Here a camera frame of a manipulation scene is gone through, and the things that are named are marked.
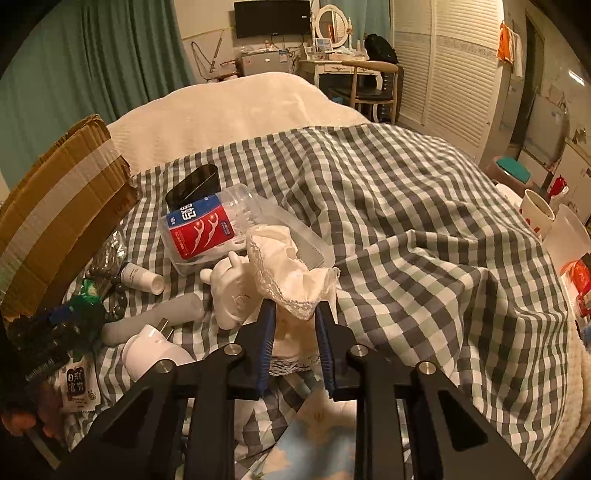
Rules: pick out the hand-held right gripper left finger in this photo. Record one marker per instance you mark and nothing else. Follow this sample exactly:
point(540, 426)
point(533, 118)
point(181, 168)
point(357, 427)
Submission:
point(267, 350)

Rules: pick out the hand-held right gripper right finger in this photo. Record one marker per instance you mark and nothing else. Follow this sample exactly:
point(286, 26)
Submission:
point(325, 355)

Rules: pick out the white lace cloth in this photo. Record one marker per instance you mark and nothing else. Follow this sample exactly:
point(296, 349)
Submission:
point(286, 272)

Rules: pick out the person's left hand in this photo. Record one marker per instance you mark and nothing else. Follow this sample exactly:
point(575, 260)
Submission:
point(18, 422)

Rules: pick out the white sachet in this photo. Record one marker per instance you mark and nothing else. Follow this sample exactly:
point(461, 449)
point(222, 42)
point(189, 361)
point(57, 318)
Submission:
point(76, 383)

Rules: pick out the white figurine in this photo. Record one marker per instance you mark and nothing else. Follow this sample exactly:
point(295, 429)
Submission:
point(231, 295)

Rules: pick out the green packet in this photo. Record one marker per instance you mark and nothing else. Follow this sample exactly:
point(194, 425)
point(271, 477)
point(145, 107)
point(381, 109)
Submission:
point(85, 300)

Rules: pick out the blue patterned packet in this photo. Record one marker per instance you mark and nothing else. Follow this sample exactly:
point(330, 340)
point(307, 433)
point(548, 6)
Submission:
point(314, 438)

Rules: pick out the grey tube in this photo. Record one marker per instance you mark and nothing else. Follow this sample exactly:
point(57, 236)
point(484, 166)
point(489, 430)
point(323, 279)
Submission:
point(178, 309)

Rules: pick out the white plug adapter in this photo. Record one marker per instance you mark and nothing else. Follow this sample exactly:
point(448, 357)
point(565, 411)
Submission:
point(147, 355)

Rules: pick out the clear plastic container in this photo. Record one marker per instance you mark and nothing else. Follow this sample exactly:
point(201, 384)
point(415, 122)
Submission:
point(304, 235)

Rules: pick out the clear plastic bag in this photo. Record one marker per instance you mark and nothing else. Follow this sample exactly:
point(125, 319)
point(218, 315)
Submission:
point(111, 249)

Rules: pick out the small white bottle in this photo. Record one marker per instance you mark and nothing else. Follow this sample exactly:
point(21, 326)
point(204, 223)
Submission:
point(138, 277)

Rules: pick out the clear jar with red label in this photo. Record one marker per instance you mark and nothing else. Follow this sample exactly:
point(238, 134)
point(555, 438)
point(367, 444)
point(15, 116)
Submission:
point(198, 226)

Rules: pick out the brown cardboard box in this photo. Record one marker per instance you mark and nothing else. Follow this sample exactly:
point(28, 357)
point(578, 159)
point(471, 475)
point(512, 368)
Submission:
point(55, 203)

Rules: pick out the checkered blanket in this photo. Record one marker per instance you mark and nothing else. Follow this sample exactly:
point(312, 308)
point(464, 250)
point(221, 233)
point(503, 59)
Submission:
point(415, 207)

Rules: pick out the black case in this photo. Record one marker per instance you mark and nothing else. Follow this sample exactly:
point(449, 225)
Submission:
point(194, 187)

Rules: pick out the paper cup with red dots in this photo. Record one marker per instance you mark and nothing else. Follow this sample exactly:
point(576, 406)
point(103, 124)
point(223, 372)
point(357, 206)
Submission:
point(533, 217)

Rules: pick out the bin with teal lid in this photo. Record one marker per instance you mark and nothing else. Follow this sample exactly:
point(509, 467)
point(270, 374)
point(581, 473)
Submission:
point(510, 168)

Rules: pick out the wooden chair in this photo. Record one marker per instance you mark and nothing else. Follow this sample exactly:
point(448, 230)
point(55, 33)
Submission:
point(369, 94)

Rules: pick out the orange packet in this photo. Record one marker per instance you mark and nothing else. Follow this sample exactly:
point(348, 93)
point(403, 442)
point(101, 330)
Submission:
point(579, 277)

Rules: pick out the white plastic jug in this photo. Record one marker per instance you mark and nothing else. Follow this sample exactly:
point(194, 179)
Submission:
point(570, 240)

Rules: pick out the red packet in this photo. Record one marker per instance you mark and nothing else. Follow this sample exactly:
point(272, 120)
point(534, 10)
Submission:
point(558, 185)

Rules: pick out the white dressing table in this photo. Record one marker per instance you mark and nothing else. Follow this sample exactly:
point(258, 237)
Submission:
point(332, 67)

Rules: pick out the green curtain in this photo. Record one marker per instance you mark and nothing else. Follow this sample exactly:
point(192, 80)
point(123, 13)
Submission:
point(374, 16)
point(92, 60)

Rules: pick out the black bag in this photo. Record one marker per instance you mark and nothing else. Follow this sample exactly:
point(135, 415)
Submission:
point(381, 48)

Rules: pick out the white louvred wardrobe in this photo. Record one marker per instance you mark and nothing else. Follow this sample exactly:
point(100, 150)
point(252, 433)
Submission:
point(452, 69)

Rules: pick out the white washing machine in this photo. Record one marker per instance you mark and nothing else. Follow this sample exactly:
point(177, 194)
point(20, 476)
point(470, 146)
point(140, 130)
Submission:
point(545, 129)

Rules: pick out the oval white mirror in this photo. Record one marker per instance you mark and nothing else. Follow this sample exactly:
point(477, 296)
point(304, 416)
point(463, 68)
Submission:
point(332, 21)

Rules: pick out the orange towel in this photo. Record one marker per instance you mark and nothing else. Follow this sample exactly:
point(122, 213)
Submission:
point(506, 44)

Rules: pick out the wall television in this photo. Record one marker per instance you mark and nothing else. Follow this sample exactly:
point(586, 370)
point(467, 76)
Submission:
point(272, 18)

